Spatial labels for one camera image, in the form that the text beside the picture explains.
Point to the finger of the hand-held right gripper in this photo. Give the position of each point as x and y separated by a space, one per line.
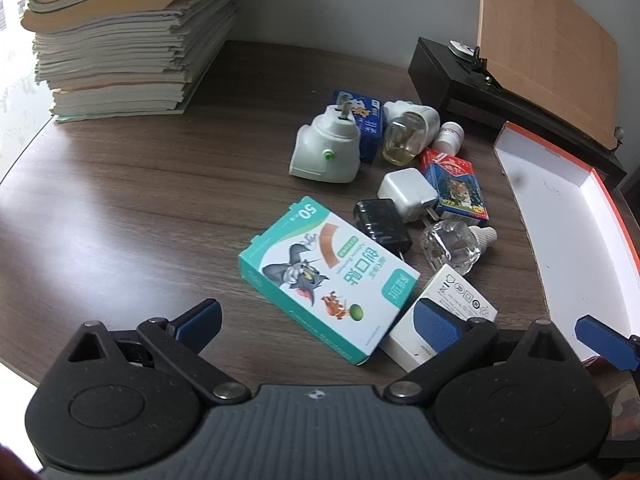
600 340

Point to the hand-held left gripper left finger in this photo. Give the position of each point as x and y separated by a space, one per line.
200 322

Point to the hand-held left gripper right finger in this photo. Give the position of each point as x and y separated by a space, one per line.
435 327

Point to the white rectangular box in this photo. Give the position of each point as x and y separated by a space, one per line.
460 295

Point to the clear repellent liquid bottle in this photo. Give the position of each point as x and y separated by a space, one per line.
450 245

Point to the black charger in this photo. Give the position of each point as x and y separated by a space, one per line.
380 225

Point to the orange and white cardboard box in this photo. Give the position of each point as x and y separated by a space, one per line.
565 220

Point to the teal bandage box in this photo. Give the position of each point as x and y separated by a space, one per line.
320 270

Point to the playing card box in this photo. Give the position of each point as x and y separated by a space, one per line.
457 190

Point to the white charger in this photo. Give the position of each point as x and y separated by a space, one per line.
405 190

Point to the white pill bottle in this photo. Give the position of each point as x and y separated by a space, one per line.
448 136

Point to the white plug-in repellent heater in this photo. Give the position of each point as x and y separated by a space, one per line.
320 152

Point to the white heater with liquid bottle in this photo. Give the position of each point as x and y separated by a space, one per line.
405 130

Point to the blue cartoon print box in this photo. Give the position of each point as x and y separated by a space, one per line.
371 130

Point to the black monitor riser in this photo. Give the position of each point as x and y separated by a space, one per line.
440 70

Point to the stack of books and papers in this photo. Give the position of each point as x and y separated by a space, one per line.
125 35

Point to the wooden reading stand board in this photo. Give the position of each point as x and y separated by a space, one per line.
540 35

